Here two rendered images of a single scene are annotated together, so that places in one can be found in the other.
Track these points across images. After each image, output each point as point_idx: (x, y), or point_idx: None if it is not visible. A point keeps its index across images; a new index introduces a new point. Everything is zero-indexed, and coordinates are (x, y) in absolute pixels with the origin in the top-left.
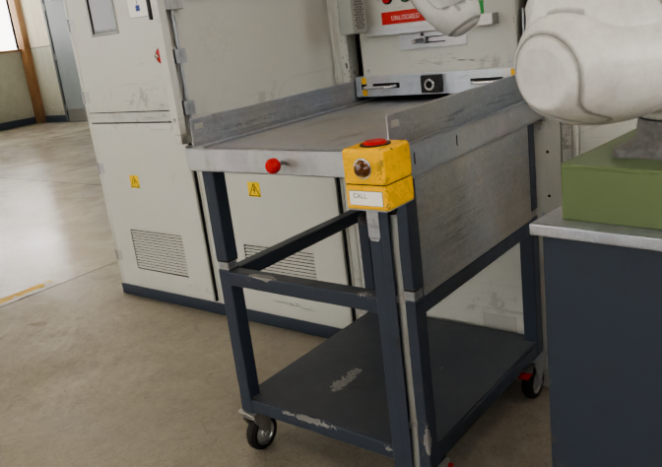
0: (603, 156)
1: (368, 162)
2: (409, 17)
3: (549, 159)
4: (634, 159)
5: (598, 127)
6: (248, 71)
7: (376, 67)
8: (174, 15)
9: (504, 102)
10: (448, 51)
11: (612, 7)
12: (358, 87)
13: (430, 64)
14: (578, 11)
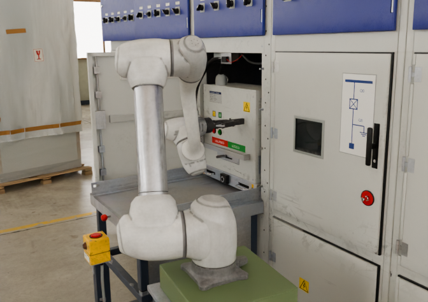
0: (180, 265)
1: (86, 244)
2: (220, 143)
3: (264, 234)
4: (184, 271)
5: (279, 227)
6: None
7: (209, 161)
8: (103, 130)
9: (232, 204)
10: (232, 165)
11: (141, 220)
12: None
13: (227, 168)
14: (131, 218)
